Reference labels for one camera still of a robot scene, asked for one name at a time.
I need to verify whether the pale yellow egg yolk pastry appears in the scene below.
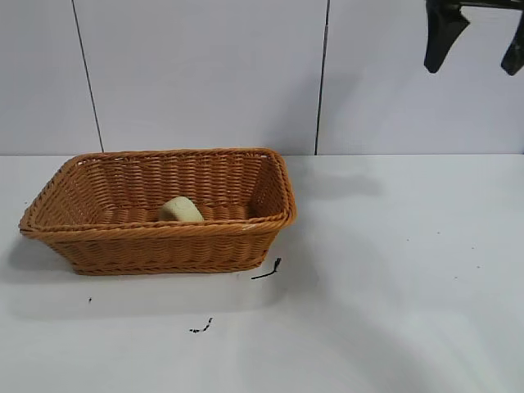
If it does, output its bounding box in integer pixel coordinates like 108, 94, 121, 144
158, 196, 206, 224

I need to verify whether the brown woven wicker basket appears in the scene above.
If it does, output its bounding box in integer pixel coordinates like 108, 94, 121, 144
18, 147, 299, 276

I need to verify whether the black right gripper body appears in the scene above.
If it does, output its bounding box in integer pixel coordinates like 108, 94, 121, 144
458, 0, 524, 7

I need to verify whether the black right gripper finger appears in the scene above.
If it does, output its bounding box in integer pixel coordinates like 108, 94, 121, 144
423, 0, 472, 75
500, 6, 524, 76

